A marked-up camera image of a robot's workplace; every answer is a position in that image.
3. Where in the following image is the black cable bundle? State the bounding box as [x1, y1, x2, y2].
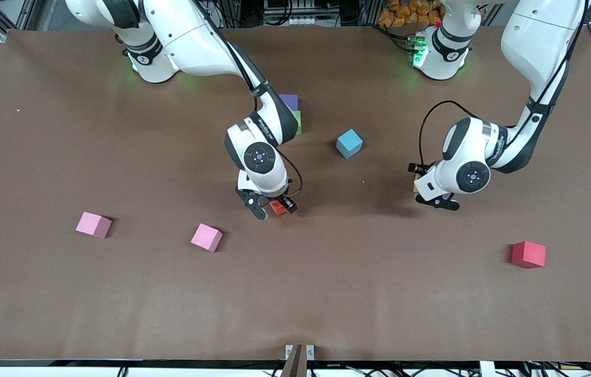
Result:
[316, 352, 591, 377]

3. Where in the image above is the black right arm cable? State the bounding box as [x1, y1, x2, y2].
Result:
[191, 0, 304, 198]

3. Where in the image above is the grey equipment rack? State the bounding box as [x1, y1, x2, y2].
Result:
[264, 0, 341, 27]

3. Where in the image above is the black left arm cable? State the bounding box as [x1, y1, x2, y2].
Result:
[419, 0, 589, 168]

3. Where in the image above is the blue foam cube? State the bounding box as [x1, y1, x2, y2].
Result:
[336, 129, 364, 159]

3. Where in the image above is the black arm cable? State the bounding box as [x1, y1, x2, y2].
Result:
[191, 0, 304, 198]
[419, 0, 589, 168]

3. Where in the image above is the pink foam cube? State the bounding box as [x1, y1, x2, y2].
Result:
[191, 223, 223, 253]
[75, 212, 113, 239]

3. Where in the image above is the orange snack bag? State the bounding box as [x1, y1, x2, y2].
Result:
[378, 0, 443, 28]

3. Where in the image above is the red foam cube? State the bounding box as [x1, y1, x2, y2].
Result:
[511, 240, 546, 269]

